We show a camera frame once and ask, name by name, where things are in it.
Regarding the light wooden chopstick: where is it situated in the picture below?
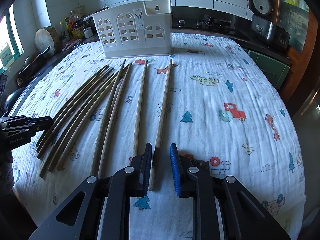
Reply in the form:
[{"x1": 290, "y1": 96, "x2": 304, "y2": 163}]
[
  {"x1": 132, "y1": 60, "x2": 148, "y2": 157},
  {"x1": 149, "y1": 59, "x2": 172, "y2": 191}
]

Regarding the dark wooden chopstick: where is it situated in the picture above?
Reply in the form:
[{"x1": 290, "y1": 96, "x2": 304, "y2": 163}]
[
  {"x1": 36, "y1": 73, "x2": 118, "y2": 178},
  {"x1": 44, "y1": 64, "x2": 129, "y2": 172},
  {"x1": 56, "y1": 64, "x2": 130, "y2": 172},
  {"x1": 35, "y1": 65, "x2": 109, "y2": 148},
  {"x1": 41, "y1": 70, "x2": 114, "y2": 158},
  {"x1": 36, "y1": 66, "x2": 113, "y2": 159}
]

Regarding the printed white cotton cloth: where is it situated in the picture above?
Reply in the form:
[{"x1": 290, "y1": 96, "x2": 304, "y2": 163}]
[{"x1": 18, "y1": 33, "x2": 306, "y2": 239}]

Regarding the steel bowl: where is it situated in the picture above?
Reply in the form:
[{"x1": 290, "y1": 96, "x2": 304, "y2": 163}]
[{"x1": 16, "y1": 46, "x2": 50, "y2": 87}]

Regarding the pink rag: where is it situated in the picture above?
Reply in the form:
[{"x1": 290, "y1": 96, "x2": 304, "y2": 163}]
[{"x1": 61, "y1": 38, "x2": 82, "y2": 51}]

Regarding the round wooden cutting board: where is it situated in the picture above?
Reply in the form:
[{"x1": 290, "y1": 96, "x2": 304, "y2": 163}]
[{"x1": 35, "y1": 26, "x2": 62, "y2": 59}]

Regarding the white small jar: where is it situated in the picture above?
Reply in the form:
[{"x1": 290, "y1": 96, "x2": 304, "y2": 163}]
[{"x1": 83, "y1": 26, "x2": 93, "y2": 39}]

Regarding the soy sauce bottle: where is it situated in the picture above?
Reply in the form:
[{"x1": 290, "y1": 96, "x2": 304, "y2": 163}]
[{"x1": 69, "y1": 10, "x2": 85, "y2": 39}]

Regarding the white utensil holder caddy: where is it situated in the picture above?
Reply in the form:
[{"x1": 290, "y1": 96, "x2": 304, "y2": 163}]
[{"x1": 92, "y1": 0, "x2": 172, "y2": 59}]

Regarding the black gas stove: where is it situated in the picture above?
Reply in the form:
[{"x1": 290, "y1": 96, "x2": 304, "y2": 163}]
[{"x1": 172, "y1": 15, "x2": 236, "y2": 35}]

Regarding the black rice cooker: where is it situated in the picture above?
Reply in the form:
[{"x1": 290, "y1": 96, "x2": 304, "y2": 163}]
[{"x1": 248, "y1": 0, "x2": 290, "y2": 51}]

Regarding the wooden glass cabinet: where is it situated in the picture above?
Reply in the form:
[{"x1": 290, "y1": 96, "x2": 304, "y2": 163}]
[{"x1": 272, "y1": 0, "x2": 318, "y2": 102}]

